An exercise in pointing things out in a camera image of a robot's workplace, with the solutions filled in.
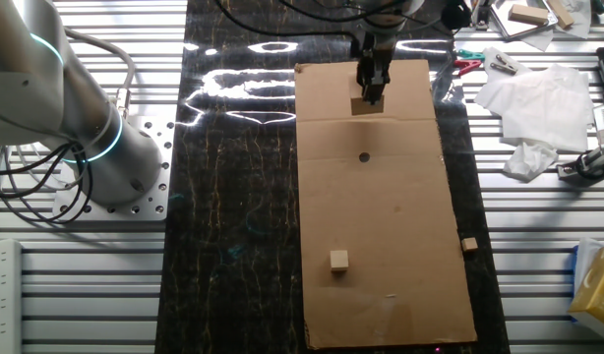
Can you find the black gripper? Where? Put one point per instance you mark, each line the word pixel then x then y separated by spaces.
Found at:
pixel 376 61

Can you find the large wooden block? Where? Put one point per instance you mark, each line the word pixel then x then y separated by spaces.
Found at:
pixel 358 108

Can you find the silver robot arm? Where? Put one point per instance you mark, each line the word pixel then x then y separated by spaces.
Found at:
pixel 36 83

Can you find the rectangular wooden block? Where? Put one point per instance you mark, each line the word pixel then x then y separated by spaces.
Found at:
pixel 528 15

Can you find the red plastic clip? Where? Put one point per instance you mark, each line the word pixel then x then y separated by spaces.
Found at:
pixel 466 65

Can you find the teal plastic clip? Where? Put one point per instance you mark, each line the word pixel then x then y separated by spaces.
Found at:
pixel 471 54

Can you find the small white tissue sheet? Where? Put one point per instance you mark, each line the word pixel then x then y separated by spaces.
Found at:
pixel 494 75

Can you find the brown cardboard sheet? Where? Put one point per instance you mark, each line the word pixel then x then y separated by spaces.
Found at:
pixel 380 221

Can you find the silver metal clip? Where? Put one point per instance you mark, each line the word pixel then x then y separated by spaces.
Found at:
pixel 503 69
pixel 502 60

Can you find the metal tray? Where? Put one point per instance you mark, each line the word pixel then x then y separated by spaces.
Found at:
pixel 508 30

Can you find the black marble pattern mat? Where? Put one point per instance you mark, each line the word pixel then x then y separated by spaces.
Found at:
pixel 233 196

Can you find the small wooden cube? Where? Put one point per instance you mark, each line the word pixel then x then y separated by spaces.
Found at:
pixel 469 244
pixel 339 260

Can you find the crumpled white tissue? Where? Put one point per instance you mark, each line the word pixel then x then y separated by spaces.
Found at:
pixel 528 159

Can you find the large flat white tissue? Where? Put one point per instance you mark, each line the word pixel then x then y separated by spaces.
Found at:
pixel 543 108

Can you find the long wooden bar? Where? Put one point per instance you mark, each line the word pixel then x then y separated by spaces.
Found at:
pixel 561 14

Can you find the yellow tissue box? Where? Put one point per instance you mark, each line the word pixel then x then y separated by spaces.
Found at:
pixel 599 295

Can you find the white power strip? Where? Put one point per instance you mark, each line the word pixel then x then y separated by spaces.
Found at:
pixel 4 295

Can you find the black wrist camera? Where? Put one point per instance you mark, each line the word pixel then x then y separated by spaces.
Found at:
pixel 455 17

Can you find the silver metal bracket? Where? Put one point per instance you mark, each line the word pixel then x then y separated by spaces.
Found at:
pixel 483 17

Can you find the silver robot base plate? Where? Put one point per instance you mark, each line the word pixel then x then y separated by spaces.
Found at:
pixel 154 196

